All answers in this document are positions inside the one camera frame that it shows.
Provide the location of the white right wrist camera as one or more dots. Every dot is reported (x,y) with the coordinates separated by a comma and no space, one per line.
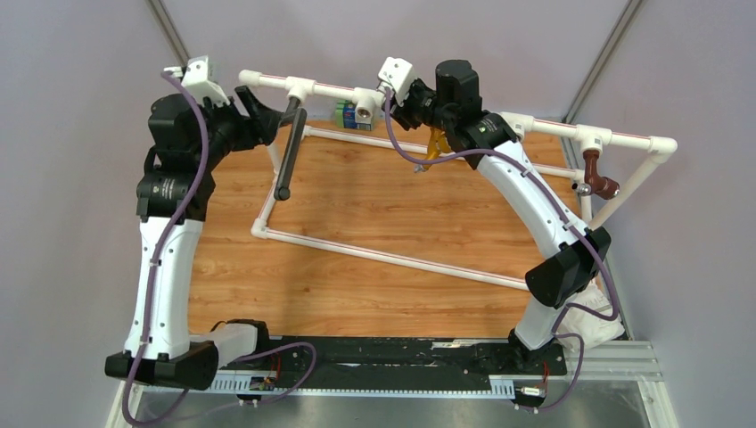
(398,75)

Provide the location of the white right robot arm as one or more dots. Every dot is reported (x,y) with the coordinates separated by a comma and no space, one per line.
(573,252)

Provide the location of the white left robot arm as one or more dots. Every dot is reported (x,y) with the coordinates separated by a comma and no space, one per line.
(189,140)

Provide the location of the chrome faucet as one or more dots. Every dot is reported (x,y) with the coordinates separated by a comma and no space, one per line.
(520,129)

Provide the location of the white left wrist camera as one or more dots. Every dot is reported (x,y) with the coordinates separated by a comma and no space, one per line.
(197,77)

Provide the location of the white thread seal tape roll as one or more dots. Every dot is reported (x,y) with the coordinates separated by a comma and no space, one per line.
(593,330)

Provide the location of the green blue small box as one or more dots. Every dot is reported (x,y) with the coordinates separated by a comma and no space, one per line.
(349,116)

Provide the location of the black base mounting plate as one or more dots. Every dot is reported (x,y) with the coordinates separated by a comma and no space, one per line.
(397,364)

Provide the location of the yellow faucet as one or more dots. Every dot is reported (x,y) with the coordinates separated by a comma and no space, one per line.
(436,147)

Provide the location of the brown faucet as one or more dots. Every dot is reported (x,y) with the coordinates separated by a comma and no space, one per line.
(593,183)

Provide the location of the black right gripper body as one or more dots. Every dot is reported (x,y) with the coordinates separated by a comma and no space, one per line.
(418,108)

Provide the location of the dark grey long faucet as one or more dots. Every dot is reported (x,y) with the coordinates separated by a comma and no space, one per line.
(295,117)

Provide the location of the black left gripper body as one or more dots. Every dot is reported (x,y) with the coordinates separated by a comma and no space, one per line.
(227,128)

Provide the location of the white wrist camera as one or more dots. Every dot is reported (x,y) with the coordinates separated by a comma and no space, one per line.
(197,77)
(398,75)

